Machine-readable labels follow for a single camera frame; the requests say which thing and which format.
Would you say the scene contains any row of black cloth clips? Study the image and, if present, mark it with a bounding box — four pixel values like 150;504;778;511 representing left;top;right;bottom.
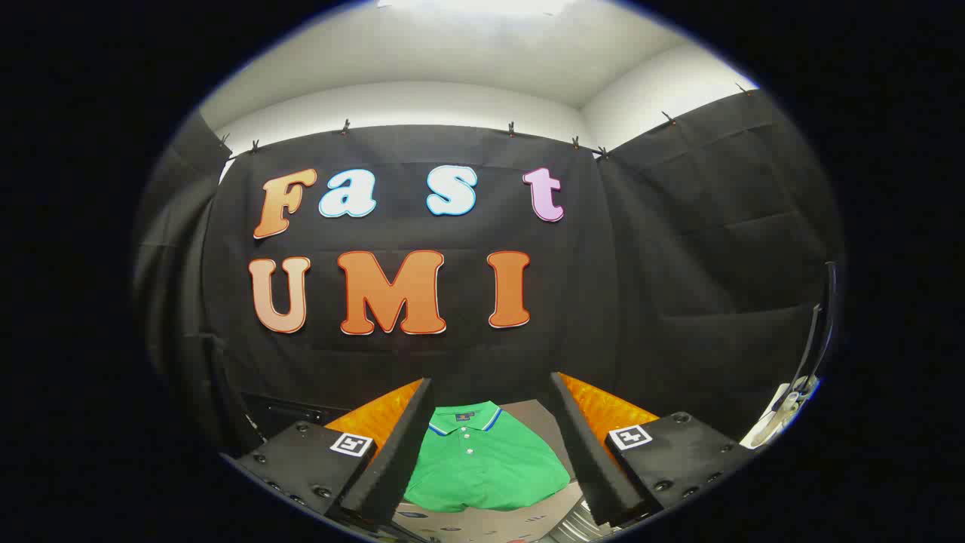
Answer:
219;83;755;161

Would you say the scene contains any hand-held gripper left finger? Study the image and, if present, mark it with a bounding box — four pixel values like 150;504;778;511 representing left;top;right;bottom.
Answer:
222;377;436;529

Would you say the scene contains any black backdrop cloth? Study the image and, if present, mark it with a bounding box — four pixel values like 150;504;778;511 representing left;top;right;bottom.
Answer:
132;87;845;461

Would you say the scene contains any green polo shirt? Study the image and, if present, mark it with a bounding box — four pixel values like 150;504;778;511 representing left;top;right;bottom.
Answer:
403;400;571;514

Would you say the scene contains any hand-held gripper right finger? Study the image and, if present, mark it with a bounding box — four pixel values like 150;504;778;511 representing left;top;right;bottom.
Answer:
549;371;756;529

